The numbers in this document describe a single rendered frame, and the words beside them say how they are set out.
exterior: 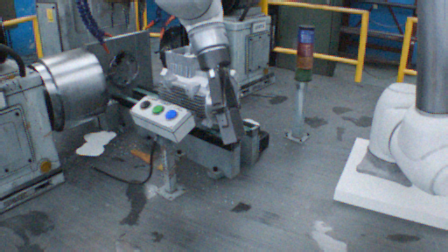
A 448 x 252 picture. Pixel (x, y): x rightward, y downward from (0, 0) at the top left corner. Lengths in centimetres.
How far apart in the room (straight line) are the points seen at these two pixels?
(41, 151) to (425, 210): 110
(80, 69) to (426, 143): 97
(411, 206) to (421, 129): 26
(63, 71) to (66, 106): 11
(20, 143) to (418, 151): 102
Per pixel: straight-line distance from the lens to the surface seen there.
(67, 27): 144
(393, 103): 103
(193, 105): 104
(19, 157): 106
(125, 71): 146
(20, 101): 103
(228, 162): 106
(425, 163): 86
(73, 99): 111
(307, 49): 120
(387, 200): 103
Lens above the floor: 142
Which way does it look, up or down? 26 degrees down
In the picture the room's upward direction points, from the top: straight up
